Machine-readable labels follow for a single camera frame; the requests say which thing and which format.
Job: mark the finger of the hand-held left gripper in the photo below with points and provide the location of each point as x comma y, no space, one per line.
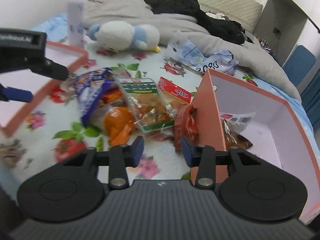
17,93
55,70

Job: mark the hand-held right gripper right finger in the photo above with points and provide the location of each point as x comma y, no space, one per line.
186,152

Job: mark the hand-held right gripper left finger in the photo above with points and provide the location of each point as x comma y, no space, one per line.
138,151

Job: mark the red-brown snack packet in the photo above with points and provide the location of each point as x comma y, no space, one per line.
183,125

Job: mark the orange snack packet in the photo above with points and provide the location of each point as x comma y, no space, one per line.
117,118

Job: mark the purple snack packet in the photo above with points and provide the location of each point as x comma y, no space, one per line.
90,92

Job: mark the brown white-label snack packet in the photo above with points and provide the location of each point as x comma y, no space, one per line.
232,135

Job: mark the clear green-label snack packet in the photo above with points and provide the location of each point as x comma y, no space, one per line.
142,100

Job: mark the red and white snack packet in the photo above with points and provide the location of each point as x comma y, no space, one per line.
175,91

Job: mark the pink cardboard box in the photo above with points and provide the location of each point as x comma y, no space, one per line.
262,105

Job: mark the pink box lid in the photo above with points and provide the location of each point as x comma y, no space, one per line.
15,110

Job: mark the white spray bottle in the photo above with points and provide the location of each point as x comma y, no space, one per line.
75,17

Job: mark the white and blue plush penguin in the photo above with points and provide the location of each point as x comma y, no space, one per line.
117,33

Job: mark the floral bed sheet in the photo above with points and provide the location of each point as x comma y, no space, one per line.
155,62

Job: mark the blue and white plastic bag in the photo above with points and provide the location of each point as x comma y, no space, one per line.
200,57

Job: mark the grey blanket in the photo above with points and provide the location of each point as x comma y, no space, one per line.
175,25

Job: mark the black clothes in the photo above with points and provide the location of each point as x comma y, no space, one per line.
212,22

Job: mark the cream quilted headboard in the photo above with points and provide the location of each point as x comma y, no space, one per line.
225,0

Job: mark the white cabinet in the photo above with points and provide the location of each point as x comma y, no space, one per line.
287,17

